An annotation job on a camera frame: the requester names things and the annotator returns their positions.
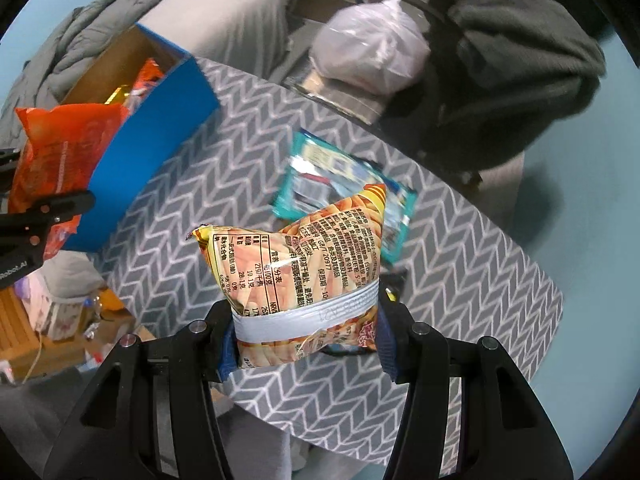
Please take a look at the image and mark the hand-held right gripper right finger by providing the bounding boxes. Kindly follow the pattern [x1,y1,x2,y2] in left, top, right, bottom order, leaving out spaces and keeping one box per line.
[377,285,573,480]

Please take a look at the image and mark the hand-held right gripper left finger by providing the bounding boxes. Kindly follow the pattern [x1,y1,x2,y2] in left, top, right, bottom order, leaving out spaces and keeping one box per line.
[42,302,238,480]

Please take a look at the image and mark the large orange snack packet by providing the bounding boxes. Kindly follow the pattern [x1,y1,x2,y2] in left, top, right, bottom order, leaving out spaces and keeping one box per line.
[9,102,131,261]

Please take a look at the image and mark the blue-rimmed cardboard box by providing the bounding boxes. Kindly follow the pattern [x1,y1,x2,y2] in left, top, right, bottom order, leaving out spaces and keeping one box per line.
[50,22,222,253]

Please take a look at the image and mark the taped cracker bag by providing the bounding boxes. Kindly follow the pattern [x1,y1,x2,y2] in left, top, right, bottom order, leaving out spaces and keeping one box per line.
[186,182,388,370]

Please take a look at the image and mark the orange and white snack packet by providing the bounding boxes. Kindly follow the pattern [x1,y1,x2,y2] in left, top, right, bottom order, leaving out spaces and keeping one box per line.
[131,57,166,96]

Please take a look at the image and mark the person's grey trousers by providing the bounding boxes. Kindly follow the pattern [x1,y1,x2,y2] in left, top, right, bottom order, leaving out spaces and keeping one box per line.
[215,400,321,480]

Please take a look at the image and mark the grey puffer jacket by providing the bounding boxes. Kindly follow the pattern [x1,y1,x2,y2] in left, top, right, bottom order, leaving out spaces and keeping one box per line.
[0,0,173,126]

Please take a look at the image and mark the teal snack packet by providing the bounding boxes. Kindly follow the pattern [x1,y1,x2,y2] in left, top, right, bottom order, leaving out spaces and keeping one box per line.
[270,130,418,263]

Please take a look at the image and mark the grey chevron tablecloth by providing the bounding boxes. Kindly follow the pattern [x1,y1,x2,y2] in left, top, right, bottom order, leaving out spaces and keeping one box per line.
[92,57,565,443]

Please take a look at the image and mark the black office chair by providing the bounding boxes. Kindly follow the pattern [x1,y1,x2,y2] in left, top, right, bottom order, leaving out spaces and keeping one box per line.
[282,0,608,186]

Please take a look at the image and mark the checked seat cushion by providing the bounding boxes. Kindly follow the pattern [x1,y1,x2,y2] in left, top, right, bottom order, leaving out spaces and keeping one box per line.
[280,67,396,126]

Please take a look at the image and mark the white plastic bag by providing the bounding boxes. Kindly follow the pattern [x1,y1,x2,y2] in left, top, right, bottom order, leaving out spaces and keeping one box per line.
[309,0,431,96]

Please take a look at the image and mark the grey fleece blanket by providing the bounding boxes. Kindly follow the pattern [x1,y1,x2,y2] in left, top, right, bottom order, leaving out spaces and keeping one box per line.
[447,0,607,171]

